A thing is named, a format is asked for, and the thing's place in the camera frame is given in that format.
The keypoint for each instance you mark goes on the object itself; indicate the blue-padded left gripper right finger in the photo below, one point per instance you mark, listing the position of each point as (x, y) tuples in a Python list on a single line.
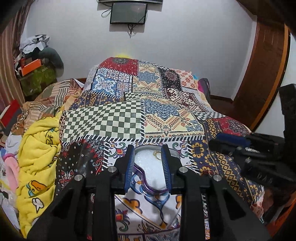
[(171, 164)]

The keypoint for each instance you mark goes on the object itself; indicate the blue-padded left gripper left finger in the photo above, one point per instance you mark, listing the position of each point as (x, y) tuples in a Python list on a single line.
[(124, 167)]

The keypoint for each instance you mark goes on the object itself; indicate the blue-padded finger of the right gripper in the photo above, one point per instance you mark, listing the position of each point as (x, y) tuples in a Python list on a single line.
[(233, 139)]

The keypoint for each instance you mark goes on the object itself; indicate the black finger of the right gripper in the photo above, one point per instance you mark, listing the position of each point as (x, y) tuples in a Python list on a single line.
[(226, 147)]

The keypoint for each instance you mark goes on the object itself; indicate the purple heart-shaped jewelry box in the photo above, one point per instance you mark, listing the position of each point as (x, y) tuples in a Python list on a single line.
[(148, 176)]

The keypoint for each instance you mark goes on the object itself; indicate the colourful patchwork bedspread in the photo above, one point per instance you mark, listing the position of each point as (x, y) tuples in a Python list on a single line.
[(133, 102)]

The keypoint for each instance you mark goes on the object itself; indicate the brown wooden door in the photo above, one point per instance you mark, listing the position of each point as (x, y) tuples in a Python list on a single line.
[(267, 64)]

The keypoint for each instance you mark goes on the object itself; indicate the yellow cartoon fleece blanket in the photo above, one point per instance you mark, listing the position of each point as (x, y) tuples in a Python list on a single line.
[(37, 157)]

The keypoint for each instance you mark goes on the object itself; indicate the striped brown patterned pillow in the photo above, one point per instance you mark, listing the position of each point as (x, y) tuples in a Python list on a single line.
[(46, 104)]

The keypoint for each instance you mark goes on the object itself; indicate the green and orange box pile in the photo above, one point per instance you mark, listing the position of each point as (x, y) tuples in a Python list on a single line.
[(37, 65)]

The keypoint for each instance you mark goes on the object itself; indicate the wall-mounted black screen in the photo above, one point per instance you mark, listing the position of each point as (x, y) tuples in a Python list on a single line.
[(128, 13)]

